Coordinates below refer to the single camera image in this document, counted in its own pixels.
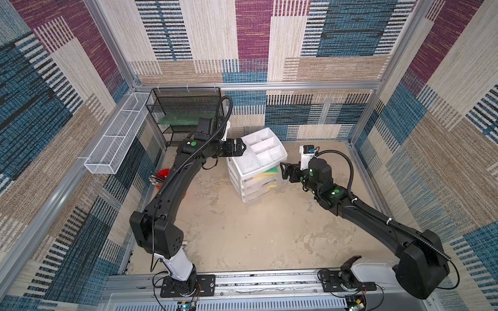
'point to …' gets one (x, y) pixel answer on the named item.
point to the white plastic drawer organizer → (264, 151)
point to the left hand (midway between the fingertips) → (237, 146)
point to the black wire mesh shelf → (177, 110)
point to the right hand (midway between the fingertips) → (292, 165)
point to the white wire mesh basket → (107, 156)
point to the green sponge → (271, 172)
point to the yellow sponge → (272, 186)
